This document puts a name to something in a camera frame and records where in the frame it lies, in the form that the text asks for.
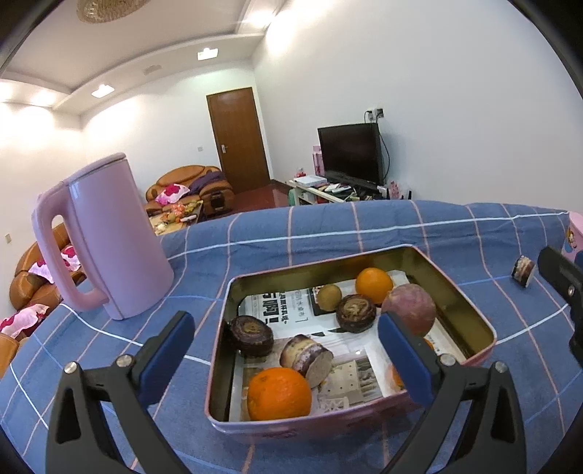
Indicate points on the red apple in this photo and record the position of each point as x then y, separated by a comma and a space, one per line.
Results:
410, 305

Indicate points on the blue plaid tablecloth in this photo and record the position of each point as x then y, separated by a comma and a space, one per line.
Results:
319, 232

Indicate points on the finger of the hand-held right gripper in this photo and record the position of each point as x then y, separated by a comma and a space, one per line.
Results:
562, 278

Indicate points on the tall pink box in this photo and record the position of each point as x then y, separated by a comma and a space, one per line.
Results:
317, 159

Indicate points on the cluttered coffee table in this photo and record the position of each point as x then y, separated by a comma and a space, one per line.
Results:
177, 218

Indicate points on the pink printed container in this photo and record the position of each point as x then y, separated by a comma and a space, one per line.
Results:
576, 234

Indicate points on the pink electric kettle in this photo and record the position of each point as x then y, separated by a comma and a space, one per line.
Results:
118, 237

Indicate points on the purple blanket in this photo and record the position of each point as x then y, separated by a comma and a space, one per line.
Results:
205, 182

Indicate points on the black television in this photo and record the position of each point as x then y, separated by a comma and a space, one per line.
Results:
348, 150

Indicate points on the orange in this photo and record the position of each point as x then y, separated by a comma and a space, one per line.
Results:
373, 285
397, 378
278, 394

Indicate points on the dark swirl cake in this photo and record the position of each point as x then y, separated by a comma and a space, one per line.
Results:
355, 314
250, 335

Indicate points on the pink gift bag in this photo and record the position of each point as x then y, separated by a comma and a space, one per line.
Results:
393, 190

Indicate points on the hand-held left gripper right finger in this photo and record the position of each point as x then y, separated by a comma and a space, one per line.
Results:
401, 355

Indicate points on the white wall socket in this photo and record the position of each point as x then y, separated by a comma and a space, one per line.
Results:
374, 114

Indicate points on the printed paper lining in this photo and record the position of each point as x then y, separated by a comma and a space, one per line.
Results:
273, 310

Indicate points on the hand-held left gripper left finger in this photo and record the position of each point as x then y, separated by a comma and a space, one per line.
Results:
166, 351

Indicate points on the flat white box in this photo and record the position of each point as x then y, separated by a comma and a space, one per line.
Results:
309, 180

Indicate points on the recessed ceiling light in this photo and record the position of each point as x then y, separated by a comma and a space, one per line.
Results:
207, 53
102, 90

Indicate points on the woven ceiling lamp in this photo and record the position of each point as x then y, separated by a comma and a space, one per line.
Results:
111, 9

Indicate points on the cut cake roll piece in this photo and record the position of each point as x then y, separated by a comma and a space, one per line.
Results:
303, 353

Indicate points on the pink floral cushion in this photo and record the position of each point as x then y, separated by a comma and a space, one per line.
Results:
172, 193

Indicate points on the brown wooden door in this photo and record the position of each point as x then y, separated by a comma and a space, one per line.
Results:
237, 136

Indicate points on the pink metal tin box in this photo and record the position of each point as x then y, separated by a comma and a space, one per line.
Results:
319, 269

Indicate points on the brown kiwi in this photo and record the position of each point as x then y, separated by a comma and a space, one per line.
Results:
329, 298

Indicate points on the white television stand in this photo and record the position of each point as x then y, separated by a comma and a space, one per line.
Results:
309, 195

